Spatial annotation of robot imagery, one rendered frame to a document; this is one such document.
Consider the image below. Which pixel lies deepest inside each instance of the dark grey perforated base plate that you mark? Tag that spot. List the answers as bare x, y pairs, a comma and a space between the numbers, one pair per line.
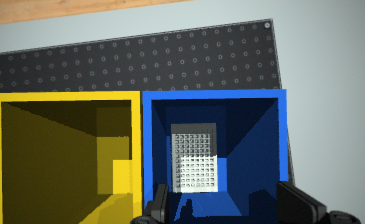
237, 56

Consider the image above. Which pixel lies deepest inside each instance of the yellow open-top bin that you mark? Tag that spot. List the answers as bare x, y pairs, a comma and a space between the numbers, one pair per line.
66, 157

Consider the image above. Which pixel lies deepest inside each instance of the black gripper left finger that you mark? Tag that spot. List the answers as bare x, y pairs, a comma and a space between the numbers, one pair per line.
156, 211

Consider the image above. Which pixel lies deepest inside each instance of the white well plate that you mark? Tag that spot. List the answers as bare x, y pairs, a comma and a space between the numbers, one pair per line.
205, 146

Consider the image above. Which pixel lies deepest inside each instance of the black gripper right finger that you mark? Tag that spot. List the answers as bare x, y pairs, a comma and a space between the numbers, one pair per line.
297, 207

